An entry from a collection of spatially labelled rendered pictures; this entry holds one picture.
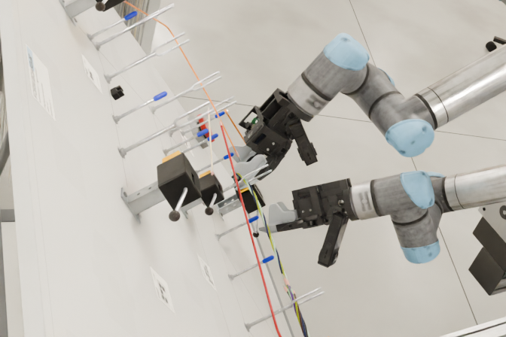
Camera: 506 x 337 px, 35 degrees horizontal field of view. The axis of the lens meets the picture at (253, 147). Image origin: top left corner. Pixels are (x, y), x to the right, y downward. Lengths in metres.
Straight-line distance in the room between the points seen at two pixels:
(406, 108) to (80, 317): 0.87
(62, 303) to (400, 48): 4.15
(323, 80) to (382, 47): 3.25
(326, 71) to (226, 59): 2.68
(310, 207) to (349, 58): 0.34
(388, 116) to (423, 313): 1.83
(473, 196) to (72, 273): 1.08
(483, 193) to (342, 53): 0.44
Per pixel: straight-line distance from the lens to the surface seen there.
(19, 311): 1.76
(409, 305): 3.19
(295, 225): 1.60
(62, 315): 0.69
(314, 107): 1.46
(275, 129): 1.48
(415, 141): 1.43
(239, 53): 4.18
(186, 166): 0.98
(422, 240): 1.61
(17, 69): 0.89
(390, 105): 1.45
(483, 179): 1.66
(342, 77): 1.44
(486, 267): 2.08
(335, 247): 1.61
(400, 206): 1.56
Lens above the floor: 2.20
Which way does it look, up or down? 38 degrees down
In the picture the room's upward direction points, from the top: 18 degrees clockwise
